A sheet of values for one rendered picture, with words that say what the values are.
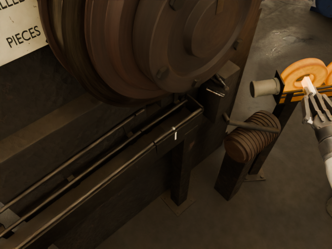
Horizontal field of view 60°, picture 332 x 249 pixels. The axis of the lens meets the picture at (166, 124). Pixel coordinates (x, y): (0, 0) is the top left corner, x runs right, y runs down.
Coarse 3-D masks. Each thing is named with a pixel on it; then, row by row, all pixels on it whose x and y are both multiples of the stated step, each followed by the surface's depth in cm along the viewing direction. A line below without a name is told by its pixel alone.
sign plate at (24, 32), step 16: (0, 0) 45; (16, 0) 47; (32, 0) 48; (0, 16) 47; (16, 16) 48; (32, 16) 50; (0, 32) 48; (16, 32) 50; (32, 32) 52; (0, 48) 50; (16, 48) 52; (32, 48) 54; (0, 64) 52
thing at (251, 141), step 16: (256, 112) 116; (240, 128) 110; (224, 144) 112; (240, 144) 106; (256, 144) 106; (224, 160) 126; (240, 160) 110; (224, 176) 134; (240, 176) 124; (224, 192) 143
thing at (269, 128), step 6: (222, 114) 103; (228, 120) 101; (240, 126) 103; (246, 126) 104; (252, 126) 104; (258, 126) 105; (264, 126) 105; (270, 126) 108; (270, 132) 105; (276, 132) 105
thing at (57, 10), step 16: (48, 0) 43; (64, 0) 38; (80, 0) 40; (48, 16) 45; (64, 16) 40; (80, 16) 41; (64, 32) 41; (80, 32) 43; (64, 48) 43; (80, 48) 45; (80, 64) 47; (80, 80) 49; (96, 80) 51; (96, 96) 54; (112, 96) 57; (160, 96) 69
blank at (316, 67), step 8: (296, 64) 95; (304, 64) 93; (312, 64) 93; (320, 64) 93; (288, 72) 96; (296, 72) 95; (304, 72) 95; (312, 72) 96; (320, 72) 96; (288, 80) 98; (312, 80) 100; (320, 80) 99; (288, 88) 101; (296, 88) 102
